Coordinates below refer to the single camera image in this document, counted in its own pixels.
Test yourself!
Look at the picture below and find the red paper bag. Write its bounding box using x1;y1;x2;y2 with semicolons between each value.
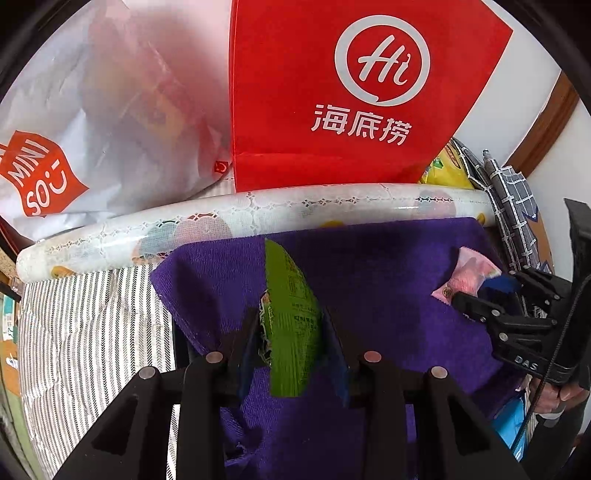
229;0;515;192

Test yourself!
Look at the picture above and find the rolled printed plastic tablecloth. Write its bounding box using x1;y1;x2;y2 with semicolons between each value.
16;182;497;282

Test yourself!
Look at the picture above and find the striped cloth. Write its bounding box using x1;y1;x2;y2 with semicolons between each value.
14;178;241;480

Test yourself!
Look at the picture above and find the yellow chips bag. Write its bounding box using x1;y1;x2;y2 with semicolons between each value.
418;143;476;190

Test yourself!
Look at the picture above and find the white plastic bag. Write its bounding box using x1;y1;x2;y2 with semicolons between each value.
0;0;236;241

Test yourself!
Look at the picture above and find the black cable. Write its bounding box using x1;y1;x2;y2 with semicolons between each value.
510;272;589;462

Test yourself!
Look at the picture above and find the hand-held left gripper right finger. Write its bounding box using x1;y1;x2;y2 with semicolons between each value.
321;307;532;480

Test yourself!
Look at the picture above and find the person's right hand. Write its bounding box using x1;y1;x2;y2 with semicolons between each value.
531;381;589;414

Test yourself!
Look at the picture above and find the wooden door frame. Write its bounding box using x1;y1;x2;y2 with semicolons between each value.
508;71;580;176

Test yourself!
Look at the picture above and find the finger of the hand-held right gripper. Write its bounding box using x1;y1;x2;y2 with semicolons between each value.
451;293;557;340
480;268;566;319

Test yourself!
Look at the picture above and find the light blue box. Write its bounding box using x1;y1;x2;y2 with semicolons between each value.
494;397;532;462

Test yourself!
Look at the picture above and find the printed paper box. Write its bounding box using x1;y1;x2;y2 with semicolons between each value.
0;295;21;393

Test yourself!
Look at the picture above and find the pale pink snack packet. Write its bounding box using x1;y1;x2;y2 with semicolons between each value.
431;247;504;305

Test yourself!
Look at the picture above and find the purple towel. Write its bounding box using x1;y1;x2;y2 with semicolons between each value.
150;217;525;480

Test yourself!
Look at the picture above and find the green snack packet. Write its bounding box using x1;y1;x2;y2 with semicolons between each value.
257;239;324;398

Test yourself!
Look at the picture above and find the grey checked cloth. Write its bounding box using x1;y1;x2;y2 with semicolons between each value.
450;136;555;319

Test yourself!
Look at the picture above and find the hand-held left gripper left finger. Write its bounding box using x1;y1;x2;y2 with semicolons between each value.
53;307;273;480

